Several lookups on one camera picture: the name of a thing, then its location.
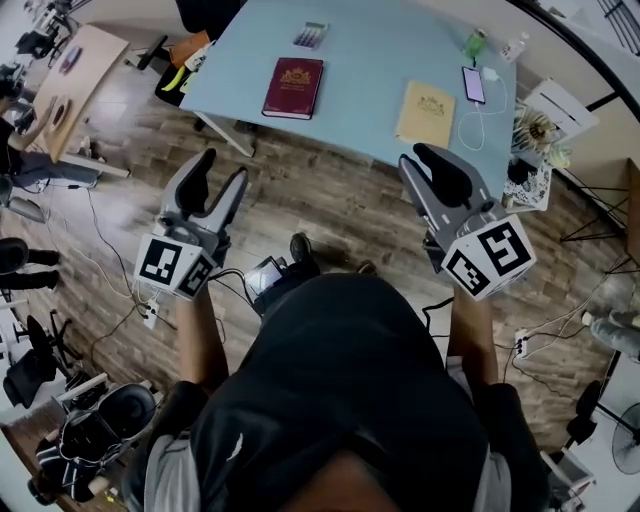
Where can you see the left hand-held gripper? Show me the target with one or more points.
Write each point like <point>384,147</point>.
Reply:
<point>165,260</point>

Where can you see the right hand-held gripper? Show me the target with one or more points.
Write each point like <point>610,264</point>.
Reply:
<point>492,255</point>

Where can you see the tan book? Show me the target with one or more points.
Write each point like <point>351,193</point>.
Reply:
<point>426,115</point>

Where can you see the maroon book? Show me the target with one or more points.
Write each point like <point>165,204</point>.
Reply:
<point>294,89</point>

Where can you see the person's right forearm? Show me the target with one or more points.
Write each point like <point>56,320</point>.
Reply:
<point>472,340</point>

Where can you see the person's left forearm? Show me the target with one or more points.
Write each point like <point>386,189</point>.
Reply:
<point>200,345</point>

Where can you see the white table leg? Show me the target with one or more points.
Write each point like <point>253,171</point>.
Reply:
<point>230,135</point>

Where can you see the black white patterned bag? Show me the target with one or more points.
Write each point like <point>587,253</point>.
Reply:
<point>527,182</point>

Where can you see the black waist device with screen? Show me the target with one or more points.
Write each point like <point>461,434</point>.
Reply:
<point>265,275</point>

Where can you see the person's legs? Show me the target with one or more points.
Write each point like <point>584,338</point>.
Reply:
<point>300,250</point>

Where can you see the smartphone with lit screen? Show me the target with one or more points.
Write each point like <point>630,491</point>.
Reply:
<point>473,85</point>

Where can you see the flower bouquet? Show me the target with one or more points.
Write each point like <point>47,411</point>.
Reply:
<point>537,132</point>

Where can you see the yellow curved object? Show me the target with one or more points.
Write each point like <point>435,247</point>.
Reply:
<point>172,80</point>

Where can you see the white charger plug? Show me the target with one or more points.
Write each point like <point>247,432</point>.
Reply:
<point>490,75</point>

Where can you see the white power strip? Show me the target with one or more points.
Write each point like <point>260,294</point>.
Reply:
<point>151,312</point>
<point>522,342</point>

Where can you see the green bottle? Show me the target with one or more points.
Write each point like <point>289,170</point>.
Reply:
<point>476,44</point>

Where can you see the orange bag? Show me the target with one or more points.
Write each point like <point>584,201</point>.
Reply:
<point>187,47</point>

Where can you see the white box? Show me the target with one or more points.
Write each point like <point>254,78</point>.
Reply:
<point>562,105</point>

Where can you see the clear labelled bottle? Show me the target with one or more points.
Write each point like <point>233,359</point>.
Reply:
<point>515,47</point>

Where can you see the wooden desk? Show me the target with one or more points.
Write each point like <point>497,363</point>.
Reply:
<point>85,75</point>

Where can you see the person's black shirt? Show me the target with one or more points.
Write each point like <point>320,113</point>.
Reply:
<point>340,390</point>

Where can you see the black office chair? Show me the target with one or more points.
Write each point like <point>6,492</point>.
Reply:
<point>35,360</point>

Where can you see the black chair with backpack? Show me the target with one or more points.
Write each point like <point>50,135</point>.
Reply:
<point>95,435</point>

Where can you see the black standing fan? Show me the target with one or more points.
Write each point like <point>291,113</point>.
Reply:
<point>627,440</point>

